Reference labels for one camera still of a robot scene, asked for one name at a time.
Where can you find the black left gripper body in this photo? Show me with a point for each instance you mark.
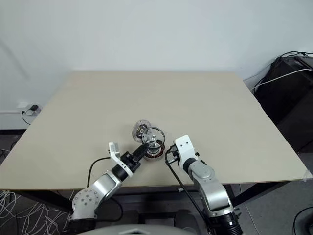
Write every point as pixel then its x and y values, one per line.
pixel 130 161

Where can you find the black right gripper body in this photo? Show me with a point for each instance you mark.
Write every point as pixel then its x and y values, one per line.
pixel 174 154

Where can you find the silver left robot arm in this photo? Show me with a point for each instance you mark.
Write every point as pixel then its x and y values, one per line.
pixel 102 183

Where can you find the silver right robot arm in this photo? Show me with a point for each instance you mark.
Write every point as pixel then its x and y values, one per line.
pixel 210 188

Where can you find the dark rounded shape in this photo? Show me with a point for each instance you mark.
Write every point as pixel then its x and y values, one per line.
pixel 188 218

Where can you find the grey robot torso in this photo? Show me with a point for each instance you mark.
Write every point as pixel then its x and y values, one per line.
pixel 137 230

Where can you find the black power adapter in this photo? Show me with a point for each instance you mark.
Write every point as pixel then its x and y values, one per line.
pixel 34 108

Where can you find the large black bag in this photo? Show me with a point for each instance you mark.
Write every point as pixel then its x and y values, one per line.
pixel 286 102

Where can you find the clear tape on table corner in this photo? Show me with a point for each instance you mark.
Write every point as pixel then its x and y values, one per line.
pixel 307 175

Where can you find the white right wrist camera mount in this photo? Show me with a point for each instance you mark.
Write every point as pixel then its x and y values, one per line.
pixel 185 145

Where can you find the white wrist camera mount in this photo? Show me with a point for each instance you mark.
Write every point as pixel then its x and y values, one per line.
pixel 185 145
pixel 114 149

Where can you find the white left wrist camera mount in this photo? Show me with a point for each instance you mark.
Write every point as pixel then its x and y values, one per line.
pixel 114 149

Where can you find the wall power outlet with plug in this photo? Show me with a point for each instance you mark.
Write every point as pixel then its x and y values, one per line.
pixel 9 112

